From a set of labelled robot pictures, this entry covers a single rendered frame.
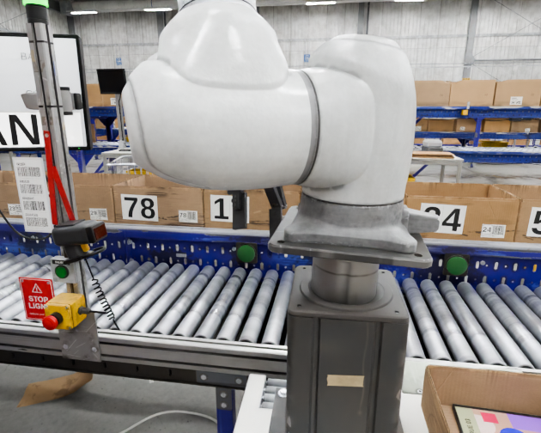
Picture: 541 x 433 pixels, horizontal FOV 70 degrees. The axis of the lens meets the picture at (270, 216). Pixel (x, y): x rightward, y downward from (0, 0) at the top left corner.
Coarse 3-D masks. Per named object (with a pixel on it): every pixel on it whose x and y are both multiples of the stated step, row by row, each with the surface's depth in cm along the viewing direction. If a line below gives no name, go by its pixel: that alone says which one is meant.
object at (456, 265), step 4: (448, 260) 142; (452, 260) 141; (456, 260) 140; (460, 260) 140; (464, 260) 140; (448, 264) 141; (452, 264) 141; (456, 264) 141; (460, 264) 140; (464, 264) 140; (448, 268) 142; (452, 268) 141; (456, 268) 141; (460, 268) 141; (464, 268) 141; (452, 272) 142; (456, 272) 142; (460, 272) 141
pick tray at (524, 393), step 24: (432, 384) 75; (456, 384) 81; (480, 384) 80; (504, 384) 79; (528, 384) 78; (432, 408) 74; (504, 408) 81; (528, 408) 80; (432, 432) 74; (456, 432) 75
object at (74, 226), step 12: (60, 228) 95; (72, 228) 95; (84, 228) 94; (96, 228) 95; (60, 240) 95; (72, 240) 95; (84, 240) 95; (96, 240) 95; (72, 252) 98; (84, 252) 99
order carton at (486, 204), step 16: (416, 192) 172; (432, 192) 171; (448, 192) 170; (464, 192) 169; (480, 192) 168; (496, 192) 158; (416, 208) 145; (480, 208) 142; (496, 208) 141; (512, 208) 140; (464, 224) 144; (480, 224) 143; (496, 224) 142; (512, 224) 141; (480, 240) 145; (496, 240) 144; (512, 240) 143
